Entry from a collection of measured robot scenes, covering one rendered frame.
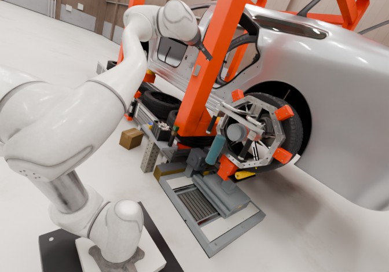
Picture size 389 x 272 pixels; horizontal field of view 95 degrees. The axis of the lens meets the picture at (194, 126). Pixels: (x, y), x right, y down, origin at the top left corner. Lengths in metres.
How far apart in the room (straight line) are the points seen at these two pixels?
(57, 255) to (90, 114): 0.82
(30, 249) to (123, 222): 0.76
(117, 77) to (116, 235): 0.61
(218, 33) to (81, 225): 1.46
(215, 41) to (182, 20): 0.91
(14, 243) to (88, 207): 0.72
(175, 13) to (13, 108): 0.52
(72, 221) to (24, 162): 0.55
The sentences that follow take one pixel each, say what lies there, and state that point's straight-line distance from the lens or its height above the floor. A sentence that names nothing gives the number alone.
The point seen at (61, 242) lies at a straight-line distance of 1.12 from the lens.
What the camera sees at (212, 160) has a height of 0.52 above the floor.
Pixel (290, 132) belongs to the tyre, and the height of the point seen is 1.01.
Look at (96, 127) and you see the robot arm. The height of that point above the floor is 1.06.
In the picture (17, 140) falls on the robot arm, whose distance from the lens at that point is 0.36.
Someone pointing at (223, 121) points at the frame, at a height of 0.82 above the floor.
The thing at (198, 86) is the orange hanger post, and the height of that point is 1.02.
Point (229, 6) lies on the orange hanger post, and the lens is 1.63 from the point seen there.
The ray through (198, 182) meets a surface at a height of 0.14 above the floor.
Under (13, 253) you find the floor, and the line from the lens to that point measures 1.49.
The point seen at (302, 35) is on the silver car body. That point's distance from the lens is 1.88.
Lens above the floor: 1.23
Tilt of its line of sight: 20 degrees down
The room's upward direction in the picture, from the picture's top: 22 degrees clockwise
